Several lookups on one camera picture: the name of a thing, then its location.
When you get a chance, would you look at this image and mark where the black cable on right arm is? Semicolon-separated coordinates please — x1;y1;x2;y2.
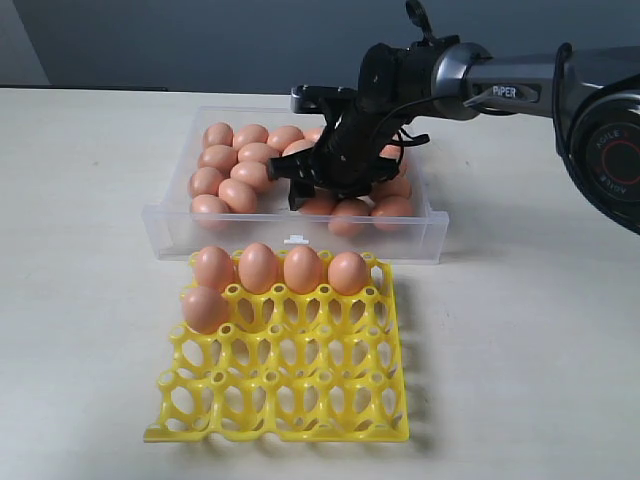
369;0;576;166

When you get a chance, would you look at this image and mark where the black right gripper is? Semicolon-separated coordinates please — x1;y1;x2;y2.
267;100;405;211

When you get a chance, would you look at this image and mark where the yellow plastic egg tray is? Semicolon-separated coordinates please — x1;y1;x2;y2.
144;253;410;443

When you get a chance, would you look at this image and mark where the brown egg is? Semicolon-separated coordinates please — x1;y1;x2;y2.
282;139;314;156
267;125;305;152
380;145;401;159
370;175;412;202
283;245;323;294
232;124;269;151
237;142;281;165
304;126;324;143
230;161;274;193
198;144;238;172
328;251;369;295
193;246;235;292
299;195;336;215
238;243;279;294
328;198;370;238
182;286;230;334
398;154;408;177
202;122;234;149
218;178;258;214
371;195;413;232
188;166;225;198
190;194;229;231

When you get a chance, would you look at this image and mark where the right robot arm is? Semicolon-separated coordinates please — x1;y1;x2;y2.
267;36;639;231

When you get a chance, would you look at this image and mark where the clear plastic box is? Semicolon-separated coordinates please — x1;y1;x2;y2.
142;106;449;263

